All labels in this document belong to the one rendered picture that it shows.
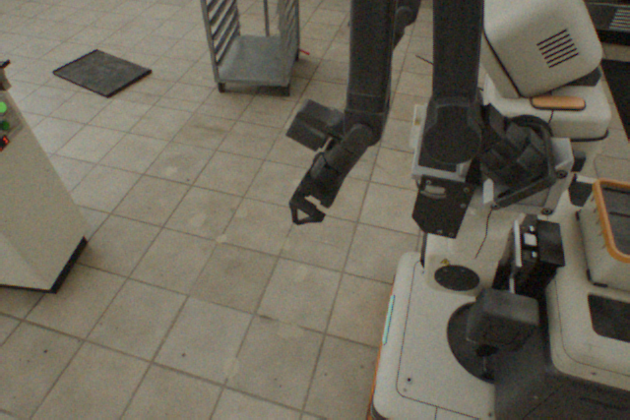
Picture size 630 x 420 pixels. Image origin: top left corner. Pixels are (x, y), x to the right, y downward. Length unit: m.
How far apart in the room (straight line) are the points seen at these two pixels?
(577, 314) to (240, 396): 1.14
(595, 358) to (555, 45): 0.60
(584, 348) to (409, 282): 0.73
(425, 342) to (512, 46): 1.03
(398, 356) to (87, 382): 1.13
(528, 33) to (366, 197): 1.62
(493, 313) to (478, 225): 0.20
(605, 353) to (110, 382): 1.55
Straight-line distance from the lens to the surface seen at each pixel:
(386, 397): 1.40
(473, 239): 0.97
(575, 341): 1.01
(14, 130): 1.75
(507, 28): 0.69
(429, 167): 0.85
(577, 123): 0.75
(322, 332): 1.77
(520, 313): 1.06
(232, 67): 2.98
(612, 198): 1.16
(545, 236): 1.15
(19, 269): 1.98
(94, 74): 3.50
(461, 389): 1.46
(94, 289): 2.08
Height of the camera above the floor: 1.59
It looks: 46 degrees down
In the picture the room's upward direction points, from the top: straight up
